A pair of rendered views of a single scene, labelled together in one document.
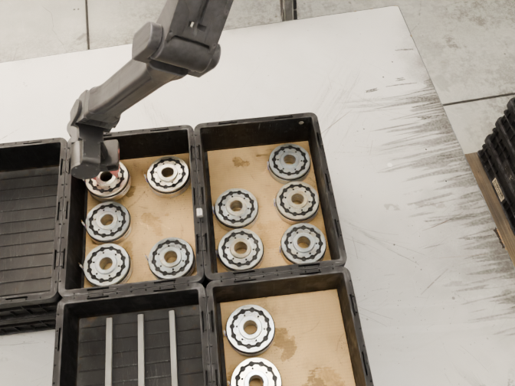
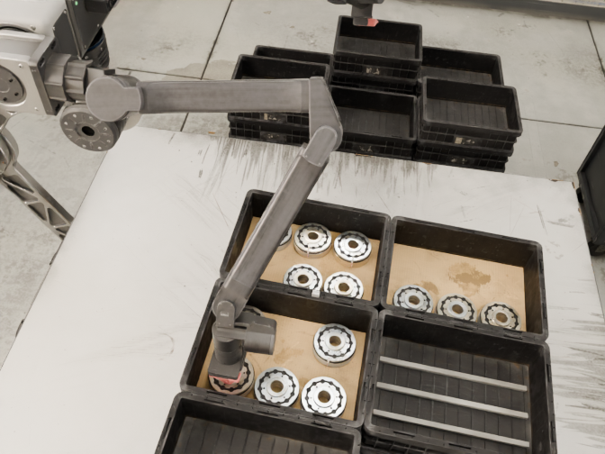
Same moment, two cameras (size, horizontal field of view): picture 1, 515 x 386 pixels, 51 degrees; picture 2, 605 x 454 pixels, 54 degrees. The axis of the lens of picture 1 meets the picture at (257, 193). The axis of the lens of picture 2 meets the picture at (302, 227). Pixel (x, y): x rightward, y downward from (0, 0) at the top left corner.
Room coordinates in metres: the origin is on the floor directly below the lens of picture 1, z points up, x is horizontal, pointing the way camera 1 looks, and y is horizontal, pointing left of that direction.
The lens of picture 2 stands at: (0.40, 0.89, 2.13)
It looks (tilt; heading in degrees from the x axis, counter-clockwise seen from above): 51 degrees down; 283
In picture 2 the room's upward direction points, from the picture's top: 5 degrees clockwise
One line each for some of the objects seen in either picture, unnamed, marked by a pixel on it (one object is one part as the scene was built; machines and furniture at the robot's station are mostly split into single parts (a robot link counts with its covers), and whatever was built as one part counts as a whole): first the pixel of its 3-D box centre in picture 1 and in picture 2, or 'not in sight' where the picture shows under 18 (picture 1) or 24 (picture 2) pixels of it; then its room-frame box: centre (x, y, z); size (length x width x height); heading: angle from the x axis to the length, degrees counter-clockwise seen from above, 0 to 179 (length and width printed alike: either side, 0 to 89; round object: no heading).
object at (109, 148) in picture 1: (92, 148); (228, 349); (0.66, 0.36, 1.00); 0.10 x 0.07 x 0.07; 96
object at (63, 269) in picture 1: (132, 205); (284, 348); (0.56, 0.28, 0.92); 0.40 x 0.30 x 0.02; 5
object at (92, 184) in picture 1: (106, 177); (231, 374); (0.66, 0.36, 0.88); 0.10 x 0.10 x 0.01
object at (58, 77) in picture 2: not in sight; (68, 78); (1.03, 0.16, 1.45); 0.09 x 0.08 x 0.12; 99
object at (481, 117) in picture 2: not in sight; (456, 143); (0.21, -1.19, 0.37); 0.40 x 0.30 x 0.45; 10
